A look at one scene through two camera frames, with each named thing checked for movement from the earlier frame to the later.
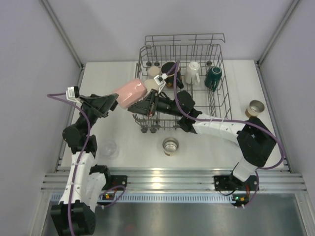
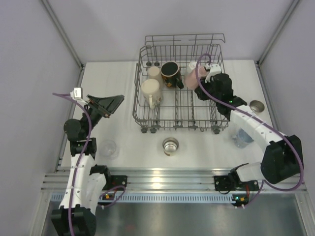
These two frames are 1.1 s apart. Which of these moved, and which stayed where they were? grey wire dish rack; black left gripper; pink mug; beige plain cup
Moved: black left gripper; pink mug
Stayed: beige plain cup; grey wire dish rack
